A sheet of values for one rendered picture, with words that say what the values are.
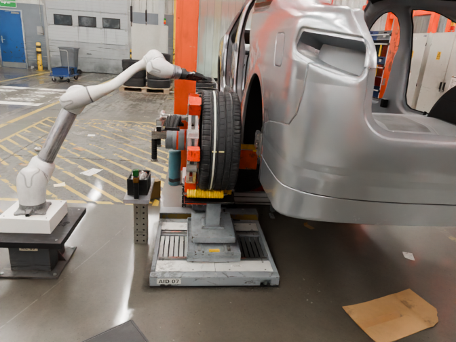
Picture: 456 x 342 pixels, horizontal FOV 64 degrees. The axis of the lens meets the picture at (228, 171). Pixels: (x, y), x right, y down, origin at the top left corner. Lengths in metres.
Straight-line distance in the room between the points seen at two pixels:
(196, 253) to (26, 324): 1.02
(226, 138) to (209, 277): 0.89
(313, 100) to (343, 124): 0.14
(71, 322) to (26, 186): 0.85
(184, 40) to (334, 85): 1.56
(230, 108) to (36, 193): 1.29
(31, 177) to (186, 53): 1.33
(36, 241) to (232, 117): 1.37
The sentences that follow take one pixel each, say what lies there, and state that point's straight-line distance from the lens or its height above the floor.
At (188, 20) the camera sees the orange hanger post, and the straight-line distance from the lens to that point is 2.77.
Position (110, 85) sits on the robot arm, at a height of 1.19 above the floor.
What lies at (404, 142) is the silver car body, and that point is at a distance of 1.50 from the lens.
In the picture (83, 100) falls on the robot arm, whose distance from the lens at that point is 2.39.
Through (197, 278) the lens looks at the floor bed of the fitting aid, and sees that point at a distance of 2.40.
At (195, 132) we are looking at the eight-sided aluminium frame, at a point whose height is 0.97.
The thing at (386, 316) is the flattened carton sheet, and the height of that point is 0.01.
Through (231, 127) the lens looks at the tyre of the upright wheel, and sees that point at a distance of 2.16.
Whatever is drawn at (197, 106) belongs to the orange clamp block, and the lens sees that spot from 2.18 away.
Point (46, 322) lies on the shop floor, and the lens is 2.32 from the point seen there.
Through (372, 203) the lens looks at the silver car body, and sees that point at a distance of 1.62.
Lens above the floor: 1.48
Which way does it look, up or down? 19 degrees down
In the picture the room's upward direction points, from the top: 4 degrees clockwise
